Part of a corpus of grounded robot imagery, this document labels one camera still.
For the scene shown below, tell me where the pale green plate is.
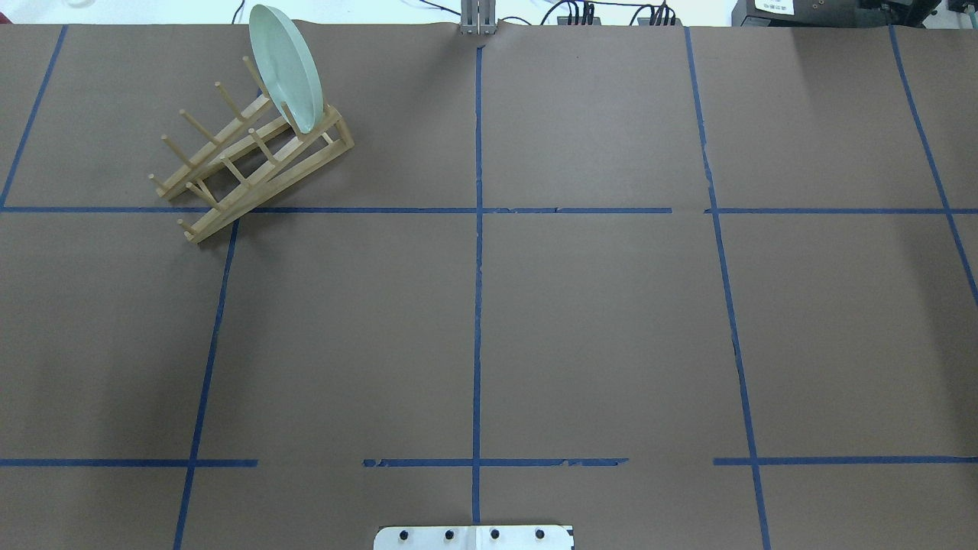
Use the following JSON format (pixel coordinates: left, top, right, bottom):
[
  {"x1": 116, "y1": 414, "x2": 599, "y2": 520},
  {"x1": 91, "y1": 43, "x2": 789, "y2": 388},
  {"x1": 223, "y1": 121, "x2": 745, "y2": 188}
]
[{"x1": 248, "y1": 4, "x2": 325, "y2": 134}]

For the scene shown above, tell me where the wooden dish rack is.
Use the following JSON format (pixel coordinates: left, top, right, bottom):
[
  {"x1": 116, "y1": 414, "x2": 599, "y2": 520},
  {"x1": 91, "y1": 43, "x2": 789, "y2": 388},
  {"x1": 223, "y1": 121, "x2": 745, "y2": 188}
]
[{"x1": 149, "y1": 57, "x2": 355, "y2": 244}]

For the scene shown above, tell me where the black computer box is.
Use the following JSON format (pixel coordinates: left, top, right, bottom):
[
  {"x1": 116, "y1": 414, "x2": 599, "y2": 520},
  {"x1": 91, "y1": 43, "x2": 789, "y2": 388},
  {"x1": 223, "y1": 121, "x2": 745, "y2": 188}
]
[{"x1": 730, "y1": 0, "x2": 940, "y2": 28}]

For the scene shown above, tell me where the grey aluminium frame post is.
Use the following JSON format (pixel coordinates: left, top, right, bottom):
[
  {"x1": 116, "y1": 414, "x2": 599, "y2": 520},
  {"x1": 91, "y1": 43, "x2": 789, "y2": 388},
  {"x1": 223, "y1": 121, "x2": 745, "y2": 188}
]
[{"x1": 460, "y1": 0, "x2": 498, "y2": 36}]

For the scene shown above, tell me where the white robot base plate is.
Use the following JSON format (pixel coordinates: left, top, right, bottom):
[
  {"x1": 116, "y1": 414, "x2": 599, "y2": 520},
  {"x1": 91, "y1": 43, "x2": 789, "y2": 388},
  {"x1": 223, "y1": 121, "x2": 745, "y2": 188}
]
[{"x1": 373, "y1": 525, "x2": 575, "y2": 549}]

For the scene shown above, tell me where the black cable hub left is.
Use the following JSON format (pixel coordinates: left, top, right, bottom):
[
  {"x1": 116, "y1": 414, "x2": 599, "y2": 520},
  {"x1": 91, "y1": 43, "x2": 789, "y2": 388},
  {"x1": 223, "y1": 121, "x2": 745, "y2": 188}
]
[{"x1": 539, "y1": 1, "x2": 601, "y2": 27}]

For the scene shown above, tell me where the black cable hub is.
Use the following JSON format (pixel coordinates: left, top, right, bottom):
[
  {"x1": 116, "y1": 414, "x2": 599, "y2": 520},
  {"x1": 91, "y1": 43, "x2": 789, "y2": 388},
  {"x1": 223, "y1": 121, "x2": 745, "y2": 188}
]
[
  {"x1": 628, "y1": 1, "x2": 682, "y2": 27},
  {"x1": 539, "y1": 1, "x2": 601, "y2": 27}
]

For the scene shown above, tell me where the black cable hub right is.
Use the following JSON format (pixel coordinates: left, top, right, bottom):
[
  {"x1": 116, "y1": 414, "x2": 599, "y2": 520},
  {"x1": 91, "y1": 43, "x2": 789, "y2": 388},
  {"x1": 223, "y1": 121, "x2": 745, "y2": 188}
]
[{"x1": 628, "y1": 1, "x2": 682, "y2": 27}]

